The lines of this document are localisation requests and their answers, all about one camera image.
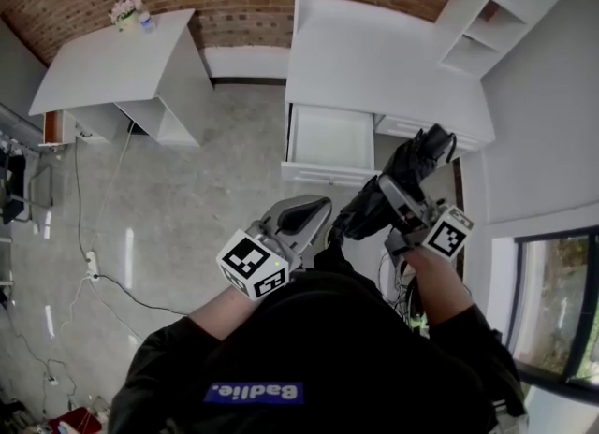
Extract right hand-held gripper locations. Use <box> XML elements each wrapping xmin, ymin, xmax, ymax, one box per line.
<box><xmin>377</xmin><ymin>174</ymin><xmax>475</xmax><ymax>261</ymax></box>

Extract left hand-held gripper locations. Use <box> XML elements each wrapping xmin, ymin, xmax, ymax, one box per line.
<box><xmin>215</xmin><ymin>195</ymin><xmax>334</xmax><ymax>302</ymax></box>

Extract black umbrella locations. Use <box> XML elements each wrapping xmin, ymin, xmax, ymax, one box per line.
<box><xmin>330</xmin><ymin>123</ymin><xmax>458</xmax><ymax>242</ymax></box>

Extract white drawer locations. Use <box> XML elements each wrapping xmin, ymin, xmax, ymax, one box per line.
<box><xmin>373</xmin><ymin>113</ymin><xmax>484</xmax><ymax>153</ymax></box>
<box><xmin>280</xmin><ymin>103</ymin><xmax>386</xmax><ymax>187</ymax></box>

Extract person's left forearm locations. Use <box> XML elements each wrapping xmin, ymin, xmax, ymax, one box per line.
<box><xmin>186</xmin><ymin>281</ymin><xmax>264</xmax><ymax>342</ymax></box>

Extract person's right forearm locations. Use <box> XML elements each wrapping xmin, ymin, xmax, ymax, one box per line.
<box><xmin>402</xmin><ymin>245</ymin><xmax>479</xmax><ymax>331</ymax></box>

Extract white closed drawer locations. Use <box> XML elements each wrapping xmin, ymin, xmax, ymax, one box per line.
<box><xmin>373</xmin><ymin>113</ymin><xmax>484</xmax><ymax>153</ymax></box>

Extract orange-brown open drawer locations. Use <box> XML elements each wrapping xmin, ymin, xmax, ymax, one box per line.
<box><xmin>38</xmin><ymin>109</ymin><xmax>67</xmax><ymax>152</ymax></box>

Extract brown wooden strip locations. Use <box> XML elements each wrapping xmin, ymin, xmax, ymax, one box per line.
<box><xmin>449</xmin><ymin>154</ymin><xmax>465</xmax><ymax>280</ymax></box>

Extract person's black shirt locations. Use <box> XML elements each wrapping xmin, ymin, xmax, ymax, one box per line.
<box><xmin>108</xmin><ymin>249</ymin><xmax>529</xmax><ymax>434</ymax></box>

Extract black-framed window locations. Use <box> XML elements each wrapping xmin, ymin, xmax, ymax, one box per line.
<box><xmin>508</xmin><ymin>224</ymin><xmax>599</xmax><ymax>389</ymax></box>

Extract white desk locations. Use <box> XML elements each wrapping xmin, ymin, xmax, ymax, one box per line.
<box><xmin>284</xmin><ymin>0</ymin><xmax>497</xmax><ymax>155</ymax></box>

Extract white shelf unit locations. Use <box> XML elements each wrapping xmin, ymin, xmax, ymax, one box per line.
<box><xmin>436</xmin><ymin>0</ymin><xmax>592</xmax><ymax>80</ymax></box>

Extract white side table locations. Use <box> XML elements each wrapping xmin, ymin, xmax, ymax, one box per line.
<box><xmin>28</xmin><ymin>7</ymin><xmax>215</xmax><ymax>149</ymax></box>

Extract red bag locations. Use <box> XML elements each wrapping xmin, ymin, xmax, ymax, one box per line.
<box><xmin>48</xmin><ymin>405</ymin><xmax>111</xmax><ymax>434</ymax></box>

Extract black chair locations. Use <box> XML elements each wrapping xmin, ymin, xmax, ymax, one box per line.
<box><xmin>0</xmin><ymin>139</ymin><xmax>53</xmax><ymax>228</ymax></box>

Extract potted white flowers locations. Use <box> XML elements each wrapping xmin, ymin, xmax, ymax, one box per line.
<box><xmin>108</xmin><ymin>0</ymin><xmax>144</xmax><ymax>34</ymax></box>

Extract bundle of thin cables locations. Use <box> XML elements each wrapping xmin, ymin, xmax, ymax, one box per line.
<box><xmin>377</xmin><ymin>250</ymin><xmax>432</xmax><ymax>338</ymax></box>

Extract black cable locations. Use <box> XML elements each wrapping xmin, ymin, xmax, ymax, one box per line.
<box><xmin>95</xmin><ymin>273</ymin><xmax>189</xmax><ymax>316</ymax></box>

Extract white cable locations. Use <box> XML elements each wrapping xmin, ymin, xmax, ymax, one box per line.
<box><xmin>86</xmin><ymin>119</ymin><xmax>136</xmax><ymax>255</ymax></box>

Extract grey cable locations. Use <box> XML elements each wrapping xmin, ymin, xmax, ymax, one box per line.
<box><xmin>73</xmin><ymin>135</ymin><xmax>93</xmax><ymax>260</ymax></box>

